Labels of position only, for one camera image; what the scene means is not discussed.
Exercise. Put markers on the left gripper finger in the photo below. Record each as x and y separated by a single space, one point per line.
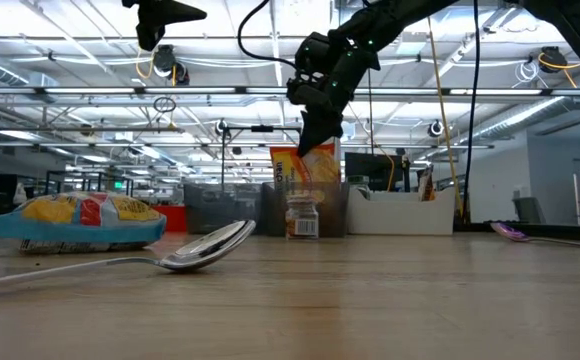
180 12

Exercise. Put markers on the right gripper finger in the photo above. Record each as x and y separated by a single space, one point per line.
331 129
311 132

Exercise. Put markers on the orange ramen packet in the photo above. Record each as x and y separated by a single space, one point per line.
315 170

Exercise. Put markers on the small glass jar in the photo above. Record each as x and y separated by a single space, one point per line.
301 217

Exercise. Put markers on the brown snack pouch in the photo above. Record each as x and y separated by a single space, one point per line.
426 184

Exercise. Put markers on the blue-edged ramen packet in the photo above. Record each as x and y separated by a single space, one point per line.
80 212

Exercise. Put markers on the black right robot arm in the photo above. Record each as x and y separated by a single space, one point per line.
395 20

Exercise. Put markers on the dark grey translucent bin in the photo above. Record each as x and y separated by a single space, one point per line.
330 220
225 207

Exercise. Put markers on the white plastic bin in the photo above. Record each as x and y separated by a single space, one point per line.
400 215

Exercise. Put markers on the green exit sign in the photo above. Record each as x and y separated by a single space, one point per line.
118 184

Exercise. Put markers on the grey chair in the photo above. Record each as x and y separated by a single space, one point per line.
527 210

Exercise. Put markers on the distant black rig frame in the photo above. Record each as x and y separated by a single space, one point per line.
262 128

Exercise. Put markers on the silver ventilation duct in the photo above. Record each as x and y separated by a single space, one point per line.
520 117

